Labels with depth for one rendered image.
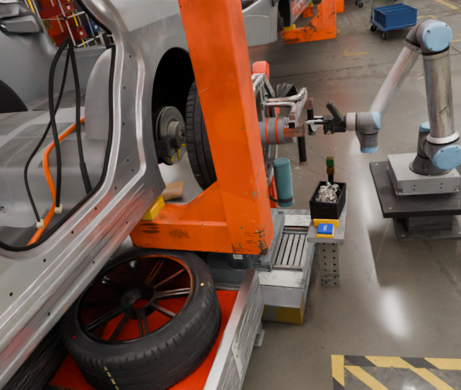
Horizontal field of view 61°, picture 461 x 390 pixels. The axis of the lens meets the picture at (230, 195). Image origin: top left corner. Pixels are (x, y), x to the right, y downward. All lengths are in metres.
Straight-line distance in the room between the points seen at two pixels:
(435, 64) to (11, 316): 1.94
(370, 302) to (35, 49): 3.17
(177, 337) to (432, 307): 1.31
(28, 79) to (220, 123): 2.56
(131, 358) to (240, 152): 0.84
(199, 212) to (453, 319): 1.32
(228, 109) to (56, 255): 0.76
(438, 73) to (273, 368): 1.57
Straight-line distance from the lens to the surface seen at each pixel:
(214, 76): 1.39
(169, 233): 1.84
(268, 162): 2.25
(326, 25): 5.56
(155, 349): 1.55
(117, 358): 1.58
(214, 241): 1.77
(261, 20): 4.57
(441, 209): 2.41
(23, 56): 3.80
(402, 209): 2.38
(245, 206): 1.60
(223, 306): 1.92
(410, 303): 2.27
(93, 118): 1.97
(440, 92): 2.16
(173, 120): 2.27
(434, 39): 2.07
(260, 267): 2.28
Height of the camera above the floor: 1.65
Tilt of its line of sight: 31 degrees down
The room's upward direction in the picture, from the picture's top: 12 degrees counter-clockwise
